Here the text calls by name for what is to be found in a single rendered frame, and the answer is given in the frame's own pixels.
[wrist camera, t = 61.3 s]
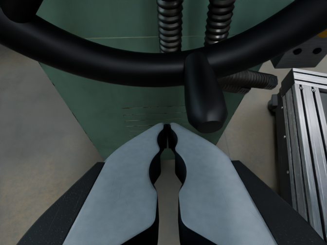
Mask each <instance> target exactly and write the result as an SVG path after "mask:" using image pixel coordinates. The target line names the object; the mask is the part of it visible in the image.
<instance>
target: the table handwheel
mask: <svg viewBox="0 0 327 245"><path fill-rule="evenodd" d="M42 2H43V0H0V44H1V45H3V46H5V47H7V48H9V49H11V50H13V51H15V52H17V53H20V54H22V55H24V56H26V57H28V58H30V59H33V60H35V61H37V62H40V63H42V64H45V65H47V66H50V67H53V68H55V69H58V70H61V71H64V72H67V73H70V74H74V75H77V76H81V77H84V78H88V79H92V80H96V81H100V82H105V83H110V84H117V85H123V86H133V87H175V86H184V71H185V64H184V62H185V59H186V57H187V56H188V55H189V54H191V53H194V52H202V53H204V54H205V55H206V57H207V59H208V62H209V64H210V65H211V67H212V69H213V71H214V73H215V75H216V78H217V79H219V78H222V77H226V76H229V75H232V74H235V73H238V72H241V71H244V70H247V69H250V68H252V67H255V66H257V65H260V64H262V63H264V62H267V61H269V60H271V59H273V58H275V57H278V56H280V55H282V54H284V53H286V52H288V51H290V50H292V49H293V48H295V47H297V46H299V45H301V44H303V43H304V42H306V41H308V40H310V39H311V38H313V37H315V36H316V35H318V34H320V33H321V32H323V31H325V30H326V29H327V0H295V1H293V2H292V3H290V4H289V5H288V6H286V7H285V8H283V9H282V10H280V11H279V12H277V13H276V14H274V15H273V16H271V17H269V18H268V19H266V20H264V21H263V22H261V23H259V24H257V25H256V26H254V27H252V28H250V29H248V30H246V31H244V32H242V33H239V34H237V35H235V36H233V37H231V38H228V39H226V40H223V41H220V42H217V43H214V44H211V45H208V46H204V47H201V48H196V49H192V50H186V51H180V52H165V53H149V52H133V51H126V50H121V49H117V48H112V47H108V46H105V45H101V44H98V43H95V42H92V41H89V40H87V39H84V38H81V37H79V36H76V35H74V34H72V33H69V32H67V31H65V30H63V29H61V28H59V27H57V26H55V25H53V24H51V23H49V22H48V21H46V20H44V19H42V18H41V17H39V16H37V15H36V13H37V11H38V9H39V7H40V6H41V4H42Z"/></svg>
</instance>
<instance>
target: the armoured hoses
mask: <svg viewBox="0 0 327 245"><path fill-rule="evenodd" d="M235 1H236V0H209V2H210V3H209V5H208V9H209V11H208V12H207V16H208V18H207V20H206V22H207V24H206V26H205V28H206V31H205V35H206V36H205V38H204V40H205V42H204V46H208V45H211V44H214V43H217V42H220V41H223V40H226V39H227V37H228V35H229V32H228V31H229V30H230V24H231V22H232V20H231V17H232V16H233V12H232V11H233V9H234V8H235V6H234V3H235ZM156 3H157V5H158V6H157V12H158V14H157V17H158V26H159V27H158V31H159V38H160V39H159V43H160V45H159V46H160V53H172V52H180V51H182V50H181V47H182V44H181V42H182V38H181V37H182V32H181V31H182V24H183V22H182V17H183V14H182V10H183V6H182V3H183V0H156ZM217 80H218V83H219V85H220V87H221V90H222V91H224V92H230V93H237V94H244V95H245V94H246V93H248V92H249V91H250V90H251V88H260V89H269V90H272V89H273V88H275V87H276V86H277V85H278V78H277V76H275V75H272V74H267V73H262V72H257V71H252V70H244V71H241V72H238V73H235V74H232V75H229V76H226V77H222V78H219V79H217Z"/></svg>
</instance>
